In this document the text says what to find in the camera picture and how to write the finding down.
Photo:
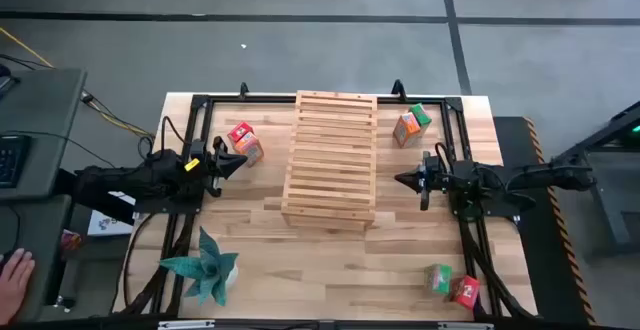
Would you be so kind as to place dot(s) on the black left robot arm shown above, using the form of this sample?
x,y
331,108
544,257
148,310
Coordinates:
x,y
125,182

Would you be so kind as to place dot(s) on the black hazard-striped floor mat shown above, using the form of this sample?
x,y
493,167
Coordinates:
x,y
540,270

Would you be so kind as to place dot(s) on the black keyboard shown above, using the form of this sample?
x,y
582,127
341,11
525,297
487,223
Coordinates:
x,y
12,160

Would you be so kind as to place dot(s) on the wooden slatted shelf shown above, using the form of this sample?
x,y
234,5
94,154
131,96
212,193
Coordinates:
x,y
330,170

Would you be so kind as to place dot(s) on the red Froot Loops cereal box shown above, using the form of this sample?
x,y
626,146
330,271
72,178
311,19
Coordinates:
x,y
240,131
465,292

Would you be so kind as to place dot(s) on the green Apple Jacks cereal box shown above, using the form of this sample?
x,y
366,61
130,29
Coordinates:
x,y
421,114
438,279

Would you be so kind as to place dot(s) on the yellow tag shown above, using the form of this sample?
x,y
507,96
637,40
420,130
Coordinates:
x,y
192,164

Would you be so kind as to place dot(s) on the white plant pot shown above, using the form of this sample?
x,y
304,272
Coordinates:
x,y
233,276

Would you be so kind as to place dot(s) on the black frame bracket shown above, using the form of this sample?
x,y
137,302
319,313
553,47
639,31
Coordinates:
x,y
399,90
244,91

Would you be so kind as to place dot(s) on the teal artificial plant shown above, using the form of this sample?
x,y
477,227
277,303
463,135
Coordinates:
x,y
207,270

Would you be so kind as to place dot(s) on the orange Mini Wheats cereal box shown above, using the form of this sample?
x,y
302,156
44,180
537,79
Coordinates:
x,y
406,130
248,147

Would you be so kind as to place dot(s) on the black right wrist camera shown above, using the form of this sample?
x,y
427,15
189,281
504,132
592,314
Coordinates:
x,y
440,166

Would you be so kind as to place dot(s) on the small colourful packet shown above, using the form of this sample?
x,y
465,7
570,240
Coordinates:
x,y
71,240

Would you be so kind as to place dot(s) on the person's hand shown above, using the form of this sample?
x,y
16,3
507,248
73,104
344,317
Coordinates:
x,y
15,285

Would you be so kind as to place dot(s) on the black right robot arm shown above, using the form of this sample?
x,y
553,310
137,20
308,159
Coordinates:
x,y
500,185

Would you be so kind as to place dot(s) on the silver edge bracket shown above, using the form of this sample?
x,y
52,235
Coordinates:
x,y
186,324
465,325

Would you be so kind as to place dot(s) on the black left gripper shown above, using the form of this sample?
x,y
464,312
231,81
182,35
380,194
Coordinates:
x,y
212,170

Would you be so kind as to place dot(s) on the black metal stand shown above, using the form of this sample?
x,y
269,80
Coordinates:
x,y
605,210

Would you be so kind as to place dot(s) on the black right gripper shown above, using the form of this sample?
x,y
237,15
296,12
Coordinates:
x,y
435,182

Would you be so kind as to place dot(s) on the white printed box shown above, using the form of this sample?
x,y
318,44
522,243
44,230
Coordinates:
x,y
107,222

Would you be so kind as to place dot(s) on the grey desk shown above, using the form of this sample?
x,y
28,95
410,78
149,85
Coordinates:
x,y
45,120

